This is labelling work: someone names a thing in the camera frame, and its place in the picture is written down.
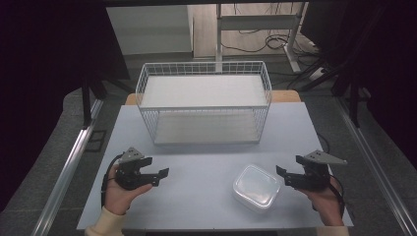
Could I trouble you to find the black metal stand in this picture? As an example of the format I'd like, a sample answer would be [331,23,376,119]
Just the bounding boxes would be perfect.
[81,74,108,130]
[346,73,362,129]

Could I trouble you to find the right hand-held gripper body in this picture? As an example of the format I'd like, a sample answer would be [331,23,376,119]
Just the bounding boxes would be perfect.
[292,149,348,192]

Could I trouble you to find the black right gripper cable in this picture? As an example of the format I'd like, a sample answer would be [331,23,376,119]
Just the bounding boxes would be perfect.
[328,176,346,218]

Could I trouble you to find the clear plastic lidded container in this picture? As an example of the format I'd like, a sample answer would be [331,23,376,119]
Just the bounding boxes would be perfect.
[232,163,282,214]

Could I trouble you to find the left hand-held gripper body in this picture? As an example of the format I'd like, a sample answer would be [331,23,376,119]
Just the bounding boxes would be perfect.
[114,147,148,192]

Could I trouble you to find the person's right hand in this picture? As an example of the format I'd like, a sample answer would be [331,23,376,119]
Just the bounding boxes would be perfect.
[298,176,345,227]

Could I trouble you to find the white wire shelf rack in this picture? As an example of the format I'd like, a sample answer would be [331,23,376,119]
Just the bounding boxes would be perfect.
[135,60,273,147]

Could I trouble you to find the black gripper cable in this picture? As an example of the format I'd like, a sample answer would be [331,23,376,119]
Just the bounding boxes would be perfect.
[100,152,125,208]
[328,176,346,218]

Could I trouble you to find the white power strip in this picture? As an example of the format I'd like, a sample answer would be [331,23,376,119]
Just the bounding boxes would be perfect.
[308,66,327,82]

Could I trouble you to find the person's left hand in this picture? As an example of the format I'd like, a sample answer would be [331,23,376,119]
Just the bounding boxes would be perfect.
[103,163,153,216]

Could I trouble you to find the wooden table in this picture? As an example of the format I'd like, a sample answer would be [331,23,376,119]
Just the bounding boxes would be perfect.
[124,89,302,106]

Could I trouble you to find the white metal desk frame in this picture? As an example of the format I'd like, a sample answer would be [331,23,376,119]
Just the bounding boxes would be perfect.
[214,2,308,74]

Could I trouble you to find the dark curtain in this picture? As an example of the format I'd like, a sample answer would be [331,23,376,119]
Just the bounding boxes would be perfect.
[299,0,417,171]
[0,0,132,212]

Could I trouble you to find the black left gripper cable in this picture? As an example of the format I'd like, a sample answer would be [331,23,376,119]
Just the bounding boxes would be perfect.
[100,152,125,208]

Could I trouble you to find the white panel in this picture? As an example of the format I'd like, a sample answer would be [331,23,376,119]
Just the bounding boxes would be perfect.
[105,4,195,56]

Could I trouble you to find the aluminium rail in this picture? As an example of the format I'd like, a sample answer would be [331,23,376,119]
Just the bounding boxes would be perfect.
[30,97,105,236]
[333,97,417,236]

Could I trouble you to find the black cables on floor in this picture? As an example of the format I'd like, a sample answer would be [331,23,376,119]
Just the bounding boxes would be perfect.
[219,3,328,91]

